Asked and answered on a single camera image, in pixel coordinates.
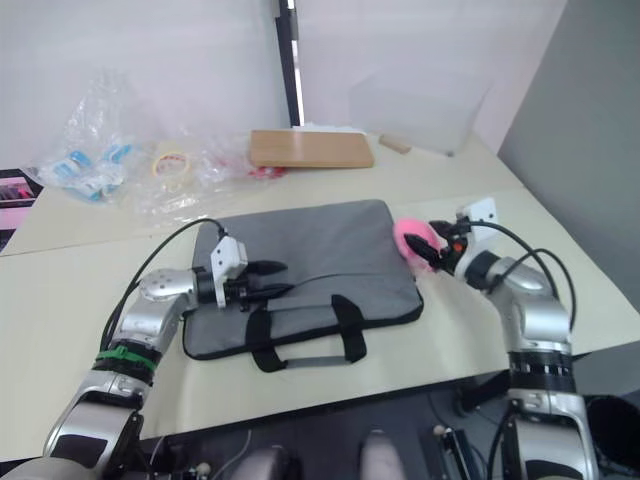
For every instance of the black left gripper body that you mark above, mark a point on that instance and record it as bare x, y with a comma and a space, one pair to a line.
250, 290

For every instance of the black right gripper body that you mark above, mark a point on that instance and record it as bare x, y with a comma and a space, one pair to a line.
452, 252

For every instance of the pink computer mouse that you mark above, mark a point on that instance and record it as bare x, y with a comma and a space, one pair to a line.
412, 230

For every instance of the grey laptop bag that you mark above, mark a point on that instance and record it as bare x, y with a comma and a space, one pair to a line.
325, 250

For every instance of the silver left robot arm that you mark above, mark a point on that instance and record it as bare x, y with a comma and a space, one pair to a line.
150, 320

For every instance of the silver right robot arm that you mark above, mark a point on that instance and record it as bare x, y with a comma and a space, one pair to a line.
537, 320

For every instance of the clear bag with tape rolls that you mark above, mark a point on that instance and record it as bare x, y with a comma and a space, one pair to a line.
200, 165

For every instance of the green zip tie band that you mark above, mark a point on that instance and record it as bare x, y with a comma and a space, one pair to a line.
125, 357

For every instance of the clear bag with blue items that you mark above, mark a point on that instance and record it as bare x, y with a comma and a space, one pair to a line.
87, 165

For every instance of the red printed plastic pack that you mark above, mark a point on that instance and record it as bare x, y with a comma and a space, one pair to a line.
265, 172

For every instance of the small wooden block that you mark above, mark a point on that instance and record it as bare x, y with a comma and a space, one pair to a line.
395, 144

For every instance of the clear plastic box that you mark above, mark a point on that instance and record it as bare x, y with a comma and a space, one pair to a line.
415, 110

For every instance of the wooden board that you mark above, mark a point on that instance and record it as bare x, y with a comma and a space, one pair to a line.
310, 149

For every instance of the yellow tape roll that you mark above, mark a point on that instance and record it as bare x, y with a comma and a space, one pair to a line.
172, 164

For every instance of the pink and black sheet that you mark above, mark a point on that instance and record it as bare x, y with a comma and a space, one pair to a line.
15, 197

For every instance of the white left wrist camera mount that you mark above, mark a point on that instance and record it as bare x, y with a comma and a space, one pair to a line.
229, 257

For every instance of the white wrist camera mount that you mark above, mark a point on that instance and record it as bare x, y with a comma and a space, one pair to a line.
229, 257
481, 210

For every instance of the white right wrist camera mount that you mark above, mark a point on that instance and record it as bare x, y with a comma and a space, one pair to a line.
481, 210

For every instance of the black upright post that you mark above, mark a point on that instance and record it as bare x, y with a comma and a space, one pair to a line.
291, 60

